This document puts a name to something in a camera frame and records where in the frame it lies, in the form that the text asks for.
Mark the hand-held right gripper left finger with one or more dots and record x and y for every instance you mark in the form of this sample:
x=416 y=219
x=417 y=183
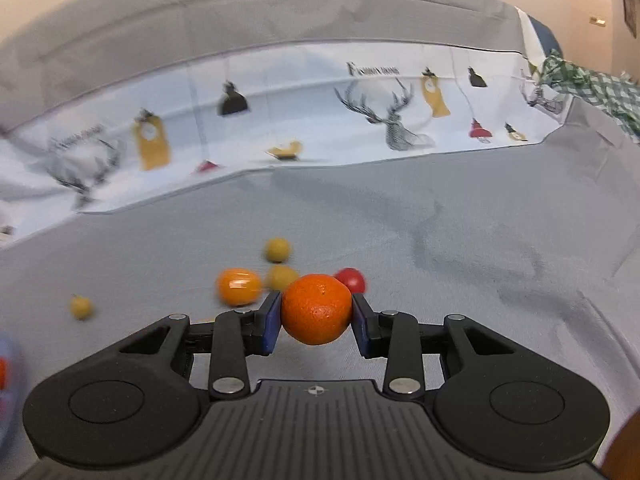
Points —
x=270 y=324

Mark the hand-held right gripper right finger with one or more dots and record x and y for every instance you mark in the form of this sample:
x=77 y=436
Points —
x=361 y=329

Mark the textured orange mandarin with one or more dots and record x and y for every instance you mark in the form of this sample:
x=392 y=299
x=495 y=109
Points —
x=316 y=309

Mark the smooth orange kumquat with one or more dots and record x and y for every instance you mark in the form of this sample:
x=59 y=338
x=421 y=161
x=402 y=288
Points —
x=239 y=287

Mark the yellow-brown longan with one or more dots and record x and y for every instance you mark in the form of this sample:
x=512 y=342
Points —
x=281 y=276
x=277 y=250
x=81 y=306

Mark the red cherry tomato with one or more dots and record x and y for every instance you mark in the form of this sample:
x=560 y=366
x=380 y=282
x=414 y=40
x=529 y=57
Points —
x=352 y=279

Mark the light blue plate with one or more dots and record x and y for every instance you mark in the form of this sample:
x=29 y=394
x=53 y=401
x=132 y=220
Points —
x=11 y=410

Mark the white deer-print cloth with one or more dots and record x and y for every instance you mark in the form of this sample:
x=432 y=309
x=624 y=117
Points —
x=310 y=115

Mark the green checkered cloth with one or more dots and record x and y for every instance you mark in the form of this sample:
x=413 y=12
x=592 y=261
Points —
x=595 y=85

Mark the blue pillow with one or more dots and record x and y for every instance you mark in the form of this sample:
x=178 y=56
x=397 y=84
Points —
x=547 y=35

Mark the wall switch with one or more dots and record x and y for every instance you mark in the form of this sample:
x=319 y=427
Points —
x=597 y=21

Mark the dark wall picture frame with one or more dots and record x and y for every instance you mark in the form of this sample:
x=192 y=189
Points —
x=629 y=7

